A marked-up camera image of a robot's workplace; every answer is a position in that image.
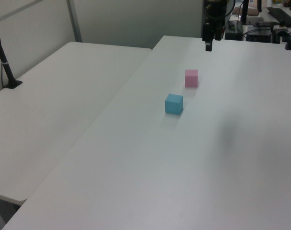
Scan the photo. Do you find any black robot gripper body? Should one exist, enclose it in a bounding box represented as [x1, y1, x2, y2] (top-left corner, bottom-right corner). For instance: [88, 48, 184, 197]
[203, 0, 227, 27]

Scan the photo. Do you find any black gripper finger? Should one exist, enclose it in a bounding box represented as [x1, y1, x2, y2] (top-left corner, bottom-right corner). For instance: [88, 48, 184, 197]
[214, 23, 222, 41]
[202, 23, 213, 52]

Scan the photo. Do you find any pink cube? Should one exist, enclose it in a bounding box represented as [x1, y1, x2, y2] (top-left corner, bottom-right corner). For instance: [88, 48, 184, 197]
[184, 69, 199, 88]

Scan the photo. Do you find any blue cube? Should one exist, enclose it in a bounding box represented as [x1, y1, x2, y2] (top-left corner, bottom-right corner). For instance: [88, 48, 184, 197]
[164, 93, 184, 115]

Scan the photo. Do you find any black monitor stand pole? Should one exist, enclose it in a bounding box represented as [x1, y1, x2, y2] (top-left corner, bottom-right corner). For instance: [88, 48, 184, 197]
[236, 0, 250, 34]

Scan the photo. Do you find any brown cardboard box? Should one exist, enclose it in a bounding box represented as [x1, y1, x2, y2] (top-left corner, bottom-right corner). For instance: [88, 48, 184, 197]
[232, 6, 259, 18]

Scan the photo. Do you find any black electronics box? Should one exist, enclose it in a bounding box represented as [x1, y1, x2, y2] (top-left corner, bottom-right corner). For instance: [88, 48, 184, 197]
[245, 21, 280, 44]

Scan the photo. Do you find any black keyboard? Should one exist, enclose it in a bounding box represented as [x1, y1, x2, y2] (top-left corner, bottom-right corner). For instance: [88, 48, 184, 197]
[266, 7, 291, 27]

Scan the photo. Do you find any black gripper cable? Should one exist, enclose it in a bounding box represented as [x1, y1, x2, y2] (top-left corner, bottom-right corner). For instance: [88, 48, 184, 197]
[224, 0, 236, 19]

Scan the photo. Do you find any black camera stand pole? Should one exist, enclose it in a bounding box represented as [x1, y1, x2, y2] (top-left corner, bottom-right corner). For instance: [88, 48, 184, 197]
[0, 19, 23, 90]

